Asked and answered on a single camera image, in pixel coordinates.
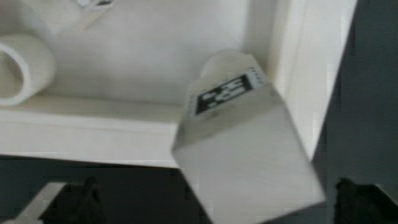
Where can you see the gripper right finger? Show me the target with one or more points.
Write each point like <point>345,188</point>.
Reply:
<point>365,204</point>

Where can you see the white leg on tabletop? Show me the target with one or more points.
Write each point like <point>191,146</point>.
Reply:
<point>68,14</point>

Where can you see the white leg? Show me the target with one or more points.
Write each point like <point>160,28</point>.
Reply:
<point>239,150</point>
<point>68,14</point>

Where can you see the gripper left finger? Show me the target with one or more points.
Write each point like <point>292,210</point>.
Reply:
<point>66,204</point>

